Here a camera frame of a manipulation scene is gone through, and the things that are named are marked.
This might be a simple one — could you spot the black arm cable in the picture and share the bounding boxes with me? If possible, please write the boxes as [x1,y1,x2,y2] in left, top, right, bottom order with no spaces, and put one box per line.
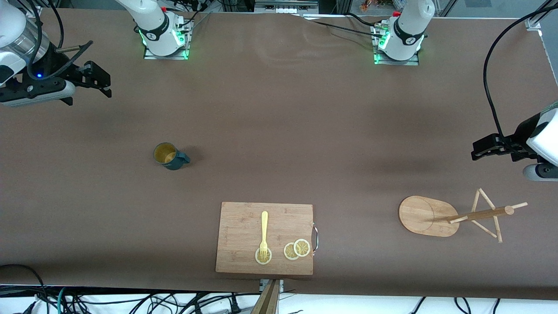
[25,0,95,82]
[483,0,558,142]

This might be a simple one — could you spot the wooden camera post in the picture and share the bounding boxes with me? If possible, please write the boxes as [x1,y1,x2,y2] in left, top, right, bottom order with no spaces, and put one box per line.
[250,279,281,314]

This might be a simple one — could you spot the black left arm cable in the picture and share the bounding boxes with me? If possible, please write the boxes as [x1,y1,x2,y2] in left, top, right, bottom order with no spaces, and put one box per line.
[483,0,558,142]

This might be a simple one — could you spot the short black table cable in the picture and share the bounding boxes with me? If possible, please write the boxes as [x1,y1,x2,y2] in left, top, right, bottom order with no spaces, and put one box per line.
[346,12,381,27]

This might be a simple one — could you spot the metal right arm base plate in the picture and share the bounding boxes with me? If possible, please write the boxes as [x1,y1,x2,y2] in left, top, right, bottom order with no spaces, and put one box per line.
[143,18,194,61]

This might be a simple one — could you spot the long black table cable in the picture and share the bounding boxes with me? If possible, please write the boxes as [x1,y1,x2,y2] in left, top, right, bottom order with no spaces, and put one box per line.
[301,15,389,40]

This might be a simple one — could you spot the grey power strip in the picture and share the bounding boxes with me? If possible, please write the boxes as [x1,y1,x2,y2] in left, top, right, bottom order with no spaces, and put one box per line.
[254,0,320,14]

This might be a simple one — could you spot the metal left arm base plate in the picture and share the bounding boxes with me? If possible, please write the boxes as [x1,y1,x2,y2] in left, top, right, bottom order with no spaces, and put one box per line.
[371,23,421,66]

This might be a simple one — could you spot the yellow plastic fork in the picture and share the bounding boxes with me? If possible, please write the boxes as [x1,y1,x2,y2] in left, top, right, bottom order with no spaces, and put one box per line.
[259,211,269,261]

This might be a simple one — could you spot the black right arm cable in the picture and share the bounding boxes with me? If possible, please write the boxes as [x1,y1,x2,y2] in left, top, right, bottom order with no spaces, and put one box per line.
[25,0,95,82]

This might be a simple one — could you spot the metal post bracket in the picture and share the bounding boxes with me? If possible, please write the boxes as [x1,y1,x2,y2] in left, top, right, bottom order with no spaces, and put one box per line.
[259,279,285,293]

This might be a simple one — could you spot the wooden mug rack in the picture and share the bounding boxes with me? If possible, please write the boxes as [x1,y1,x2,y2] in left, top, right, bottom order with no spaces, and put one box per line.
[398,188,529,244]

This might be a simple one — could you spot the bamboo cutting board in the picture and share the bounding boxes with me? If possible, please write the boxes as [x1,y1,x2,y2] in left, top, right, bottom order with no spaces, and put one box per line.
[215,201,319,276]

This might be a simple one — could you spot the dark teal mug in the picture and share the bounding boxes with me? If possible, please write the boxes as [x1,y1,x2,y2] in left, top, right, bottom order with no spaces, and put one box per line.
[153,142,191,171]

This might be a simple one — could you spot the black looped floor cable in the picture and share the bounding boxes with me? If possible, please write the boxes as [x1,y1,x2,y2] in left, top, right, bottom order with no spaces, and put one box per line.
[0,263,50,314]

